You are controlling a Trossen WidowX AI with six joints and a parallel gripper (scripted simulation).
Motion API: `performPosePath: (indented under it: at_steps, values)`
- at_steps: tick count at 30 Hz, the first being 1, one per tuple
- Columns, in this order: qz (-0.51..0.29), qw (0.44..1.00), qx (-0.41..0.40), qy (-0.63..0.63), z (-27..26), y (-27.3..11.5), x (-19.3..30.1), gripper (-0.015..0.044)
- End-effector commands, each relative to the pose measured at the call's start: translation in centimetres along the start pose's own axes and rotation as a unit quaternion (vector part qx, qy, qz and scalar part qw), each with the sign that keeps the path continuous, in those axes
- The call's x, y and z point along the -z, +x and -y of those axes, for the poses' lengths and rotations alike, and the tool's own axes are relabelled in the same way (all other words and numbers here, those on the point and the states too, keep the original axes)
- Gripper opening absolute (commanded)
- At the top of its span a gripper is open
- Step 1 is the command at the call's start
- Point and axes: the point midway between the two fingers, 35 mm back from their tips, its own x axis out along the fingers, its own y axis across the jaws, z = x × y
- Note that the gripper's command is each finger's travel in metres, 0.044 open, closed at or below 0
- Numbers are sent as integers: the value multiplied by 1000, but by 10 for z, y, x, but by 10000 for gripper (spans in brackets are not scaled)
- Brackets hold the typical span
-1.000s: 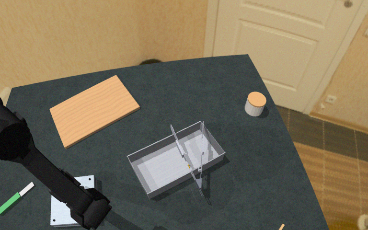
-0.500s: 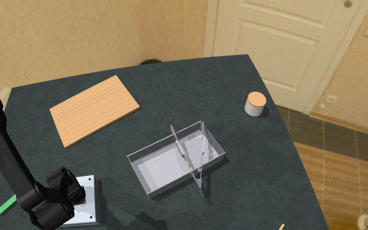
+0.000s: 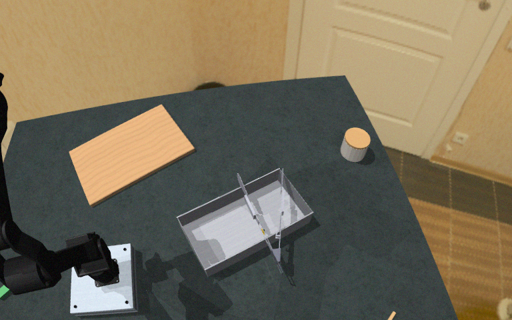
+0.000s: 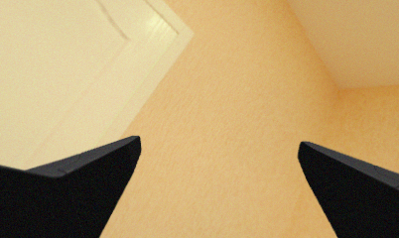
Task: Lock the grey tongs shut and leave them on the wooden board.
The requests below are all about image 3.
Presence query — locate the grey cylinder with tan top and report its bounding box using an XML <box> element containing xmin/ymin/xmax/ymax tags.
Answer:
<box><xmin>341</xmin><ymin>127</ymin><xmax>370</xmax><ymax>162</ymax></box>

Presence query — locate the wooden board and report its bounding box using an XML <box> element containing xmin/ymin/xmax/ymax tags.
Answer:
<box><xmin>69</xmin><ymin>105</ymin><xmax>195</xmax><ymax>207</ymax></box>

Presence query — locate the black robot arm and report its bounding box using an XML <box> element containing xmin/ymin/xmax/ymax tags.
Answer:
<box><xmin>0</xmin><ymin>90</ymin><xmax>119</xmax><ymax>295</ymax></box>

